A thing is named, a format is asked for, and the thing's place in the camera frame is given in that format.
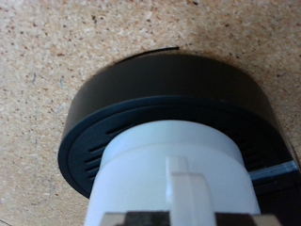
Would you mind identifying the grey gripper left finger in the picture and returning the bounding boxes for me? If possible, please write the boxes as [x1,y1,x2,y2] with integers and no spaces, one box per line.
[102,211,172,226]

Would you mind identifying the black Keurig coffee machine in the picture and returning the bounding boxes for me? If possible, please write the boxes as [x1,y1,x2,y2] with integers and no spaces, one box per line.
[56,54,301,226]

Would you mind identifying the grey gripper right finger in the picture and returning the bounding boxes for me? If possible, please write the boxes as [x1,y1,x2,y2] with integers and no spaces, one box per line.
[215,212,283,226]

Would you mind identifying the white ceramic mug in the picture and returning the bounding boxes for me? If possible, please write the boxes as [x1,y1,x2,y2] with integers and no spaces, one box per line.
[83,120,261,226]

